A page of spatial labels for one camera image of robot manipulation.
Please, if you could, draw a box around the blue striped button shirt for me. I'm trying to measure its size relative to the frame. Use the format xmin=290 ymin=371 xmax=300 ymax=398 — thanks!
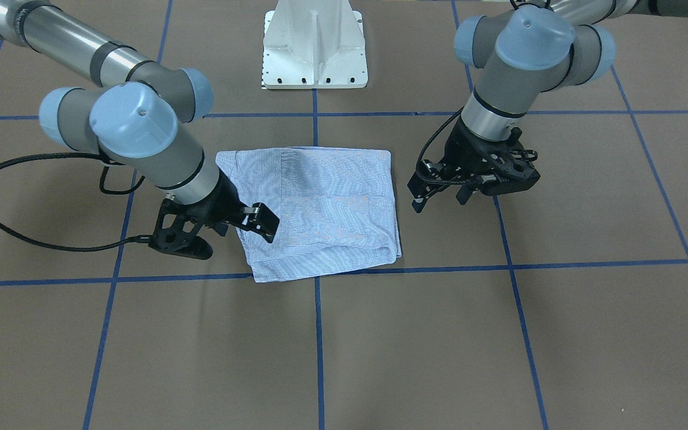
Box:
xmin=215 ymin=146 xmax=402 ymax=283

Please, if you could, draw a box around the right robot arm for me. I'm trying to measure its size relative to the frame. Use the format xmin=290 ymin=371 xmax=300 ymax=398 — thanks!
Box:
xmin=0 ymin=1 xmax=279 ymax=253

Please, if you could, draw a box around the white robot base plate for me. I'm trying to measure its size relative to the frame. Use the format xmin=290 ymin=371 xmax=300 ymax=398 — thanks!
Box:
xmin=262 ymin=1 xmax=369 ymax=90

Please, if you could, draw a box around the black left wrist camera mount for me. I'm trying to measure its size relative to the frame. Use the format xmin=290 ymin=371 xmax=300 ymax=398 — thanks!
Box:
xmin=434 ymin=140 xmax=542 ymax=198

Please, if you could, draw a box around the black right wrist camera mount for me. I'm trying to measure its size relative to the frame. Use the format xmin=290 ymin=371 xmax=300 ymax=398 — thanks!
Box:
xmin=148 ymin=198 xmax=213 ymax=260

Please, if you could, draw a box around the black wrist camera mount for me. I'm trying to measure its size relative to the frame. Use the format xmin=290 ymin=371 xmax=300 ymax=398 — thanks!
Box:
xmin=434 ymin=140 xmax=542 ymax=198
xmin=148 ymin=198 xmax=213 ymax=260

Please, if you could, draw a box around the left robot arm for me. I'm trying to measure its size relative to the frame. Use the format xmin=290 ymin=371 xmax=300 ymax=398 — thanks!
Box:
xmin=407 ymin=1 xmax=688 ymax=213

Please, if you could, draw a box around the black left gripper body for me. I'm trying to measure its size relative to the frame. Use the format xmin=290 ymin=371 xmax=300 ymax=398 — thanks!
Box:
xmin=440 ymin=122 xmax=527 ymax=192

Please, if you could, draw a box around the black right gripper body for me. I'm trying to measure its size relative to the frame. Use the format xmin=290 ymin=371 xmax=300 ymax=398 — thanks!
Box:
xmin=186 ymin=171 xmax=247 ymax=237

